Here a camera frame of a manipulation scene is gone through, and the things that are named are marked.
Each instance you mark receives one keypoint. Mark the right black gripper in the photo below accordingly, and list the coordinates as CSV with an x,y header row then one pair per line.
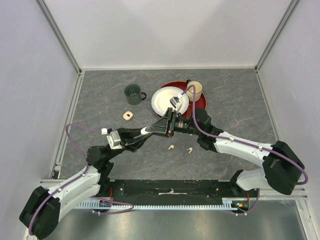
x,y
164,127

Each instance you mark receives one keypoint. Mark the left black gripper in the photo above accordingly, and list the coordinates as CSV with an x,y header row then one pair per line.
x,y
128,141

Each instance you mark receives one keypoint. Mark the white earbud case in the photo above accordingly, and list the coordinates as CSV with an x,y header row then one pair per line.
x,y
143,131

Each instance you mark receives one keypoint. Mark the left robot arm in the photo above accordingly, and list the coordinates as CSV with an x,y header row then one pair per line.
x,y
47,206

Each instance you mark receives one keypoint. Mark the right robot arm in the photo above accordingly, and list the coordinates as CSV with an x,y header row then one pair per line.
x,y
278,166

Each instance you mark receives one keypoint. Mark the pink earbud case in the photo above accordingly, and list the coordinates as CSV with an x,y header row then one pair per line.
x,y
127,116

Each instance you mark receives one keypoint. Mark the white plate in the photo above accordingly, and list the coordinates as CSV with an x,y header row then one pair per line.
x,y
160,101

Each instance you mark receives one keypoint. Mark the dark green mug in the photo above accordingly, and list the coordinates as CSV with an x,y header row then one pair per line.
x,y
133,94

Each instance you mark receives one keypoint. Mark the beige cup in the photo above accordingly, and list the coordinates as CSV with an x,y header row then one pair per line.
x,y
198,90

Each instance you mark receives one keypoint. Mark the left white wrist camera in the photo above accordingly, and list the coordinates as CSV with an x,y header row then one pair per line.
x,y
113,138

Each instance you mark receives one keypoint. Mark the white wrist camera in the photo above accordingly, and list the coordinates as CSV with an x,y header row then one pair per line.
x,y
175,102
113,138

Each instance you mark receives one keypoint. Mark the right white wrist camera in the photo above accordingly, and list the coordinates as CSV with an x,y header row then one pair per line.
x,y
175,102

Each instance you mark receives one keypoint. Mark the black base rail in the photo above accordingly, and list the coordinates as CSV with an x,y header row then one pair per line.
x,y
172,192

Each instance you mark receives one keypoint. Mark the slotted cable duct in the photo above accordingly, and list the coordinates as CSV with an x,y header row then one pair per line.
x,y
99,205

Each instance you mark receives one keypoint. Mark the front aluminium frame rail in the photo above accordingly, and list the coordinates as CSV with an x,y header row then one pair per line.
x,y
266,194

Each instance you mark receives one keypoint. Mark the left rear aluminium post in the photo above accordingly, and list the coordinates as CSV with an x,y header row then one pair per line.
x,y
42,5

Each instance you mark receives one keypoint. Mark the aluminium post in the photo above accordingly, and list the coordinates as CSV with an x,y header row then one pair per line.
x,y
277,33
42,5

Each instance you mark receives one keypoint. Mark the right rear aluminium post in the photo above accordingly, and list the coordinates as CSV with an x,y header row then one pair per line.
x,y
277,33

